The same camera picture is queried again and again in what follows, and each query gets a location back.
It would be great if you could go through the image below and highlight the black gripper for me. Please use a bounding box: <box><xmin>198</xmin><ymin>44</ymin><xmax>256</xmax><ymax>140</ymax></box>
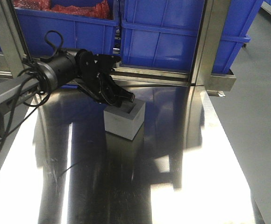
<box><xmin>75</xmin><ymin>49</ymin><xmax>135</xmax><ymax>108</ymax></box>

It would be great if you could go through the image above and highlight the gray hollow cube base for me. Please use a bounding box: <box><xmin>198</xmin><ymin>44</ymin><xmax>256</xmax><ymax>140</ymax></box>
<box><xmin>104</xmin><ymin>99</ymin><xmax>146</xmax><ymax>140</ymax></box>

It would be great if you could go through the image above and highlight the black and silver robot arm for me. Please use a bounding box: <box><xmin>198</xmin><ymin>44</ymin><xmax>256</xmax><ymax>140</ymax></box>
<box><xmin>0</xmin><ymin>48</ymin><xmax>135</xmax><ymax>152</ymax></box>

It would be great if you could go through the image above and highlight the blue bin with red bags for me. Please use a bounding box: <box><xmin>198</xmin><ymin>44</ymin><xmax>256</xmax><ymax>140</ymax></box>
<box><xmin>15</xmin><ymin>0</ymin><xmax>120</xmax><ymax>57</ymax></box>

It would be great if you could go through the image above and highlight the blue plastic bin centre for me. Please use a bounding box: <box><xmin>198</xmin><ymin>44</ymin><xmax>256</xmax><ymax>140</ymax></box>
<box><xmin>120</xmin><ymin>0</ymin><xmax>205</xmax><ymax>71</ymax></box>

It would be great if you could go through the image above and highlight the blue bin far right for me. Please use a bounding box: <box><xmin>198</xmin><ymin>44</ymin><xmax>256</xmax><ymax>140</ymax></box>
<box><xmin>213</xmin><ymin>0</ymin><xmax>263</xmax><ymax>74</ymax></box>

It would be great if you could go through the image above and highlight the red plastic bag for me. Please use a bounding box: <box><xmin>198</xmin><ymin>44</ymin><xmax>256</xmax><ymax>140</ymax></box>
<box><xmin>12</xmin><ymin>0</ymin><xmax>111</xmax><ymax>19</ymax></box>

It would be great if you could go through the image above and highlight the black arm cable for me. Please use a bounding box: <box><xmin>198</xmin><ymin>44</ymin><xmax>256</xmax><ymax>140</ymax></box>
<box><xmin>0</xmin><ymin>30</ymin><xmax>65</xmax><ymax>143</ymax></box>

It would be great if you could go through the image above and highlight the stainless steel rack frame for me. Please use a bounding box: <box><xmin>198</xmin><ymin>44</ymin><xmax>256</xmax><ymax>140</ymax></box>
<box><xmin>0</xmin><ymin>0</ymin><xmax>236</xmax><ymax>95</ymax></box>

